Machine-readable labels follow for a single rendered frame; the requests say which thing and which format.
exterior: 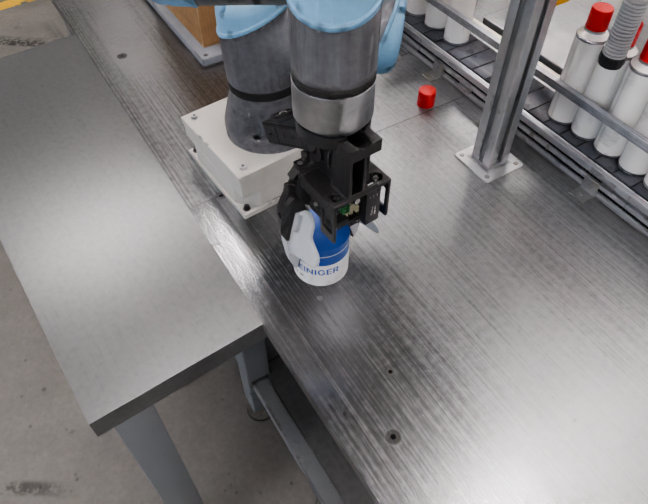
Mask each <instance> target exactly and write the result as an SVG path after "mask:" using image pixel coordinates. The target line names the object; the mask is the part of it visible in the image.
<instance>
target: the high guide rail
mask: <svg viewBox="0 0 648 504"><path fill-rule="evenodd" d="M425 1H427V2H428V3H430V4H431V5H433V6H434V7H436V8H437V9H439V10H440V11H441V12H443V13H444V14H446V15H447V16H449V17H450V18H452V19H453V20H454V21H456V22H457V23H459V24H460V25H462V26H463V27H465V28H466V29H468V30H469V31H470V32H472V33H473V34H475V35H476V36H478V37H479V38H481V39H482V40H483V41H485V42H486V43H488V44H489V45H491V46H492V47H494V48H495V49H497V50H498V49H499V45H500V41H501V39H499V38H498V37H496V36H495V35H493V34H492V33H490V32H489V31H487V30H486V29H484V28H483V27H481V26H480V25H478V24H477V23H475V22H474V21H472V20H471V19H469V18H468V17H466V16H465V15H463V14H462V13H460V12H459V11H458V10H456V9H455V8H453V7H452V6H450V5H449V4H447V3H446V2H444V1H443V0H425ZM534 76H536V77H537V78H539V79H540V80H541V81H543V82H544V83H546V84H547V85H549V86H550V87H552V88H553V89H555V90H556V91H557V92H559V93H560V94H562V95H563V96H565V97H566V98H568V99H569V100H570V101H572V102H573V103H575V104H576V105H578V106H579V107H581V108H582V109H584V110H585V111H586V112H588V113H589V114H591V115H592V116H594V117H595V118H597V119H598V120H599V121H601V122H602V123H604V124H605V125H607V126H608V127H610V128H611V129H613V130H614V131H615V132H617V133H618V134H620V135H621V136H623V137H624V138H626V139H627V140H628V141H630V142H631V143H633V144H634V145H636V146H637V147H639V148H640V149H642V150H643V151H644V152H646V153H647V154H648V138H646V137H645V136H643V135H642V134H640V133H639V132H637V131H636V130H634V129H633V128H631V127H630V126H629V125H627V124H626V123H624V122H623V121H621V120H620V119H618V118H617V117H615V116H614V115H612V114H611V113H609V112H608V111H606V110H605V109H603V108H602V107H600V106H599V105H597V104H596V103H594V102H593V101H591V100H590V99H588V98H587V97H585V96H584V95H582V94H581V93H579V92H578V91H576V90H575V89H574V88H572V87H571V86H569V85H568V84H566V83H565V82H563V81H562V80H560V79H559V78H557V77H556V76H554V75H553V74H551V73H550V72H548V71H547V70H545V69H544V68H542V67H541V66H539V65H538V64H537V66H536V70H535V73H534Z"/></svg>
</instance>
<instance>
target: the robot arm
mask: <svg viewBox="0 0 648 504"><path fill-rule="evenodd" d="M152 1H153V2H155V3H157V4H160V5H170V6H180V7H193V8H198V6H215V17H216V23H217V26H216V33H217V35H218V36H219V40H220V45H221V51H222V56H223V61H224V66H225V71H226V76H227V81H228V86H229V93H228V99H227V105H226V111H225V117H224V120H225V127H226V132H227V135H228V137H229V139H230V141H231V142H232V143H233V144H234V145H236V146H237V147H239V148H241V149H243V150H245V151H248V152H252V153H257V154H276V153H282V152H286V151H289V150H292V149H295V148H298V149H303V150H302V151H301V158H300V159H298V160H296V161H293V164H294V165H293V166H292V168H291V170H290V171H289V172H288V174H287V175H288V176H289V180H288V182H285V183H284V188H283V192H282V194H281V196H280V199H279V201H278V205H277V211H276V214H277V221H278V227H279V232H280V234H281V238H282V242H283V246H284V249H285V252H286V255H287V257H288V259H289V260H290V262H291V263H292V264H293V266H294V267H295V268H298V267H299V264H300V260H302V261H304V262H305V263H306V264H308V265H309V266H311V267H312V268H317V267H318V266H319V263H320V256H319V253H318V251H317V248H316V246H315V244H314V241H313V234H314V230H315V220H314V217H313V215H312V213H311V212H310V211H309V210H308V209H307V208H306V207H305V204H306V205H310V208H311V209H312V210H313V211H314V212H315V213H316V214H317V215H318V216H319V217H320V220H321V231H322V232H323V233H324V234H325V235H326V236H327V238H328V239H329V240H330V241H331V242H332V243H333V244H334V243H336V230H339V229H340V228H342V227H344V226H346V225H348V227H350V235H351V236H352V237H353V236H355V235H356V233H357V230H358V228H359V225H360V223H362V224H363V225H365V226H366V227H368V228H369V229H371V230H372V231H374V232H375V233H379V227H378V225H377V223H376V222H375V221H374V220H376V219H377V218H378V213H379V211H380V212H381V213H383V214H384V215H387V212H388V203H389V195H390V186H391V178H390V177H389V176H388V175H386V174H385V173H384V172H383V171H382V170H381V169H380V168H379V167H377V166H376V165H375V164H374V163H373V162H372V161H371V160H370V155H372V154H374V153H376V152H378V151H380V150H381V149H382V138H381V137H380V136H379V135H378V134H377V133H375V132H374V131H373V130H372V129H371V118H372V116H373V112H374V100H375V87H376V76H377V74H384V73H388V72H389V71H391V70H392V69H393V68H394V66H395V64H396V62H397V59H398V55H399V50H400V46H401V41H402V35H403V29H404V22H405V12H406V5H407V0H152ZM382 186H384V187H385V188H386V190H385V199H384V203H383V202H382V201H381V200H380V194H381V187H382ZM331 230H332V231H331Z"/></svg>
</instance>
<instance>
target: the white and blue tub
mask: <svg viewBox="0 0 648 504"><path fill-rule="evenodd" d="M309 211H310V212H311V213H312V215H313V217H314V220H315V230H314V234H313V241H314V244H315V246H316V248H317V251H318V253H319V256H320V263H319V266H318V267H317V268H312V267H311V266H309V265H308V264H306V263H305V262H304V261H302V260H300V264H299V267H298V268H295V267H294V269H295V272H296V274H297V275H298V277H299V278H300V279H301V280H303V281H304V282H306V283H308V284H311V285H315V286H327V285H331V284H334V283H336V282H337V281H339V280H340V279H341V278H343V276H344V275H345V274H346V272H347V269H348V259H349V243H350V227H348V225H346V226H344V227H342V228H340V229H339V230H336V243H334V244H333V243H332V242H331V241H330V240H329V239H328V238H327V236H326V235H325V234H324V233H323V232H322V231H321V220H320V217H319V216H318V215H317V214H316V213H315V212H314V211H313V210H312V209H309Z"/></svg>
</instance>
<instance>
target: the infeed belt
mask: <svg viewBox="0 0 648 504"><path fill-rule="evenodd" d="M424 21H425V16H423V17H415V16H411V15H409V14H408V13H407V12H405V22H406V23H408V24H409V25H411V26H412V27H413V28H415V29H416V30H417V31H419V32H420V33H421V34H423V35H424V36H425V37H427V38H428V39H429V40H431V41H432V42H433V43H435V44H436V45H437V46H439V47H440V48H441V49H443V50H444V51H446V52H447V53H448V54H450V55H451V56H452V57H454V58H455V59H456V60H458V61H459V62H460V63H462V64H463V65H464V66H466V67H467V68H468V69H470V70H471V71H472V72H474V73H475V74H476V75H478V76H479V77H480V78H482V79H483V80H485V81H486V82H487V83H489V84H490V81H491V77H492V73H493V69H494V65H495V61H496V57H497V53H498V52H496V51H495V50H493V49H492V48H491V49H490V47H489V46H487V45H486V44H485V43H483V42H482V41H480V40H478V39H477V38H476V37H474V36H473V35H472V34H470V35H469V41H468V43H467V44H465V45H462V46H453V45H449V44H447V43H446V42H445V41H444V39H443V36H444V31H445V30H441V31H435V30H430V29H428V28H427V27H426V26H425V25H424ZM554 93H555V92H554V91H552V90H551V89H549V88H548V87H545V85H544V84H542V83H541V82H539V81H538V80H536V79H535V78H534V77H533V79H532V82H531V85H530V89H529V92H528V95H527V98H526V101H525V104H524V108H523V109H524V110H525V111H526V112H528V113H529V114H530V115H532V116H533V117H534V118H536V119H537V120H538V121H540V122H541V123H542V124H544V125H545V126H546V127H548V128H549V129H550V130H552V131H553V132H554V133H556V134H557V135H559V136H560V137H561V138H563V139H564V140H565V141H567V142H568V143H569V144H571V145H572V146H573V147H575V148H576V149H577V150H579V151H580V152H581V153H583V154H584V155H585V156H587V157H588V158H589V159H591V160H592V161H593V162H595V163H596V164H598V165H599V166H600V167H602V168H603V169H604V170H606V171H607V172H608V173H610V174H611V175H612V176H614V177H615V178H616V179H618V180H619V181H620V182H622V183H623V184H624V185H626V186H627V187H628V188H630V189H631V190H633V191H634V192H635V193H637V194H638V195H639V196H641V197H642V198H643V199H645V200H646V201H647V202H648V190H647V189H646V188H645V186H644V184H643V179H644V177H645V176H643V177H635V176H631V175H628V174H626V173H624V172H623V171H622V170H621V169H620V168H619V167H618V159H619V158H616V159H610V158H605V157H603V156H601V155H599V154H597V153H596V152H595V151H594V149H593V142H594V141H595V140H594V141H584V140H581V139H578V138H576V137H575V136H574V135H573V134H572V133H571V131H570V127H571V125H572V124H571V125H560V124H557V123H555V122H553V121H551V120H550V119H549V118H548V115H547V112H548V110H549V107H550V104H551V101H552V99H553V96H554Z"/></svg>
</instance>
